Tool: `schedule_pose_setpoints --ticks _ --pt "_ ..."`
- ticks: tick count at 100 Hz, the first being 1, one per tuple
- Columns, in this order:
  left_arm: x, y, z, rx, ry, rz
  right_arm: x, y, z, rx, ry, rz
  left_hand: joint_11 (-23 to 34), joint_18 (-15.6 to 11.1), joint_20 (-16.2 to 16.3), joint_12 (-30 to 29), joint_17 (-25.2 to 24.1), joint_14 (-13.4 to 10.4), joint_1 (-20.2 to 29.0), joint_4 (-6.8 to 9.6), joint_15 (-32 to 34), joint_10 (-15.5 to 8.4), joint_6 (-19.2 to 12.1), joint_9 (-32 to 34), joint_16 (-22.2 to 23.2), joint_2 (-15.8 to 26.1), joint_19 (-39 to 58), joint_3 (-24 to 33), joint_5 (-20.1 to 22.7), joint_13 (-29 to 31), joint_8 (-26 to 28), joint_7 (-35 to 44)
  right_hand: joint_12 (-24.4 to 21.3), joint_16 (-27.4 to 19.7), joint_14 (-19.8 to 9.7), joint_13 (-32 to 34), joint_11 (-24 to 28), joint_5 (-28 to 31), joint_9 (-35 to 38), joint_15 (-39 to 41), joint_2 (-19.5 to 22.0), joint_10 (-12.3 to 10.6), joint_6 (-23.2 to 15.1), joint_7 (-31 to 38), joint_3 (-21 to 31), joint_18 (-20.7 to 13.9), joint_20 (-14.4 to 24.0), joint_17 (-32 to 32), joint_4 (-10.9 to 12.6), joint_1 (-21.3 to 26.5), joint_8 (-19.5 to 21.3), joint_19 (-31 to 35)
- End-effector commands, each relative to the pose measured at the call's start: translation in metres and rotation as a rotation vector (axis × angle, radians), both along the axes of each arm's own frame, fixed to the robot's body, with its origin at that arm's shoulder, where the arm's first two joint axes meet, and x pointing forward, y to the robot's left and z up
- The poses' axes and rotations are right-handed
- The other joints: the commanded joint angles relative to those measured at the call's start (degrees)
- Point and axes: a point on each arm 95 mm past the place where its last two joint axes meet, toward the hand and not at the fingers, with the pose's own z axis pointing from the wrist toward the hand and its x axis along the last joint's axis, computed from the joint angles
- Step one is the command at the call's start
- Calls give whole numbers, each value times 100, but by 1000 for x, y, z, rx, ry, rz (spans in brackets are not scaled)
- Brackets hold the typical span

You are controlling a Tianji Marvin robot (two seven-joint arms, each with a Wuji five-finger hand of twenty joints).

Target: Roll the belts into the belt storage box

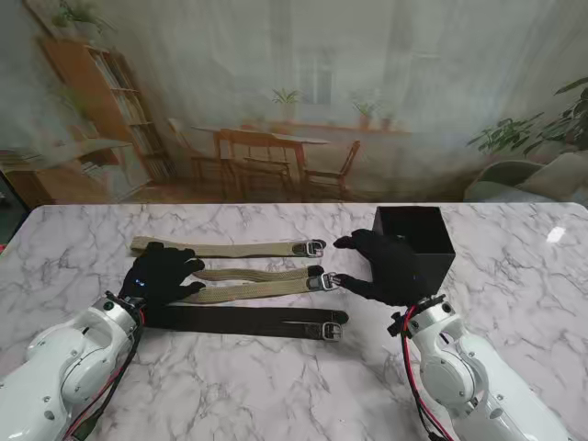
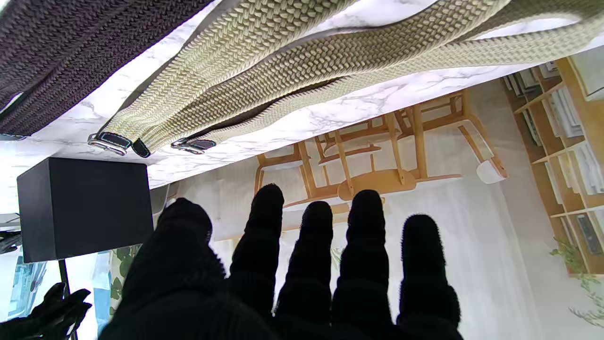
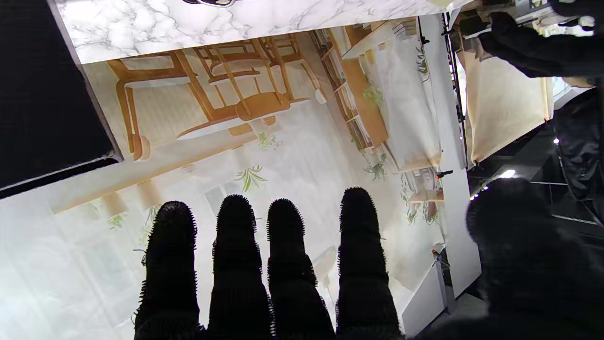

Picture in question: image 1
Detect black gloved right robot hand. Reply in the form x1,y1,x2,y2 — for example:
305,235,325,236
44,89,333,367
333,229,442,308

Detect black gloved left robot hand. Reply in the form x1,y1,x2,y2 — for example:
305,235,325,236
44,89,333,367
118,242,207,319

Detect dark brown woven belt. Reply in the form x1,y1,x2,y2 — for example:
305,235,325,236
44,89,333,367
141,305,349,342

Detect black square storage box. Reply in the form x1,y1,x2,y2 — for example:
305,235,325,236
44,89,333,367
367,206,456,296

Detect beige woven belt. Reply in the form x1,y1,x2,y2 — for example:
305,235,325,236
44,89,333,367
130,236,328,259
183,265,342,305

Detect printed room scene backdrop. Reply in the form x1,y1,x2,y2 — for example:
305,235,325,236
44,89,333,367
0,0,588,204

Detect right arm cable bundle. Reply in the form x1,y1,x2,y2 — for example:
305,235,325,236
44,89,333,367
390,311,456,441

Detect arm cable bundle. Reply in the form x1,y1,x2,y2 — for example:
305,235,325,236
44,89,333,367
390,311,456,441
63,298,149,441

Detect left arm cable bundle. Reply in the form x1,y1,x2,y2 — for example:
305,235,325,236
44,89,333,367
63,298,149,441

